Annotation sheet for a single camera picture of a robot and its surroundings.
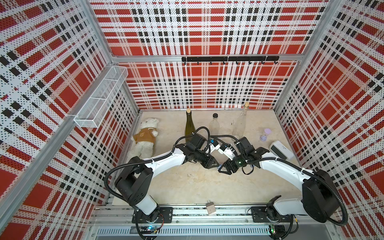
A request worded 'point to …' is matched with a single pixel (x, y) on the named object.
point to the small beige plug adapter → (210, 207)
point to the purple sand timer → (263, 137)
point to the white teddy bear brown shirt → (144, 139)
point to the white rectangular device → (282, 150)
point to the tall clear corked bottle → (239, 125)
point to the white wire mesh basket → (92, 112)
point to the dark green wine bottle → (189, 127)
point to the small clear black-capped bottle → (214, 125)
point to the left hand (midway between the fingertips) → (217, 164)
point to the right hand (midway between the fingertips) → (224, 168)
